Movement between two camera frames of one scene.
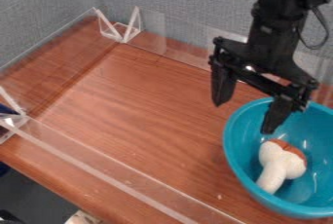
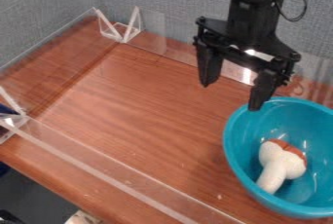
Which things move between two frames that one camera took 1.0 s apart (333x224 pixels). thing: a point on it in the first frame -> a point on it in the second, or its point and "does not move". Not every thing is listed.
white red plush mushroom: [283, 162] does not move
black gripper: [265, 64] -> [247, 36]
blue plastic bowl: [304, 196] does not move
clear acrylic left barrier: [88, 16] does not move
